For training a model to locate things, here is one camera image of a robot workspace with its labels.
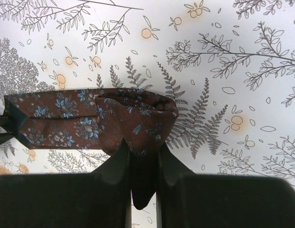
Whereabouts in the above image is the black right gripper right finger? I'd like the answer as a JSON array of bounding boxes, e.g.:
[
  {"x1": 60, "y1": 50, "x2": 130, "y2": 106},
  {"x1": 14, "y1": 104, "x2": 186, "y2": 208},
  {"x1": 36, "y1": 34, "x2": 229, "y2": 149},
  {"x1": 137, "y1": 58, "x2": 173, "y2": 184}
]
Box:
[{"x1": 156, "y1": 145, "x2": 295, "y2": 228}]

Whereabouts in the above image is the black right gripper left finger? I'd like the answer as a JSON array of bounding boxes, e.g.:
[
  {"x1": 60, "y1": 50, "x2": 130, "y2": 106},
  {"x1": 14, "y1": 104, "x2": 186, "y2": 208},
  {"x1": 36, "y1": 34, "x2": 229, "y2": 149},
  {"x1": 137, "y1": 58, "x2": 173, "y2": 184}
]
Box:
[{"x1": 0, "y1": 142, "x2": 131, "y2": 228}]

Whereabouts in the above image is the brown blue floral tie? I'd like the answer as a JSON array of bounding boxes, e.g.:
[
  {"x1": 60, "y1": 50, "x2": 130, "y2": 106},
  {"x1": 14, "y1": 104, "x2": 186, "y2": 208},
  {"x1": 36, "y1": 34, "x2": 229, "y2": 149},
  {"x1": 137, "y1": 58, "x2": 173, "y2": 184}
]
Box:
[{"x1": 4, "y1": 88, "x2": 178, "y2": 209}]

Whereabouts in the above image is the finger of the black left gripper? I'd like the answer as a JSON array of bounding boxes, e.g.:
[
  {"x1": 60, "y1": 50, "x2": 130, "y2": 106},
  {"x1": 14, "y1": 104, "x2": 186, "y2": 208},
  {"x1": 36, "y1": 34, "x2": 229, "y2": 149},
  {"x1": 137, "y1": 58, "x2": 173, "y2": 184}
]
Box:
[
  {"x1": 0, "y1": 132, "x2": 17, "y2": 145},
  {"x1": 0, "y1": 115, "x2": 14, "y2": 133}
]

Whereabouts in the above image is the floral patterned table mat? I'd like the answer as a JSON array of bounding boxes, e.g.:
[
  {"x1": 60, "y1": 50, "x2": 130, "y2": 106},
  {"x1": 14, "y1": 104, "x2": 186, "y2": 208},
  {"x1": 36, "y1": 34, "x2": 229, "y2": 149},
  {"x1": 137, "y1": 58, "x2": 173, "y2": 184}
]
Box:
[{"x1": 0, "y1": 0, "x2": 295, "y2": 228}]

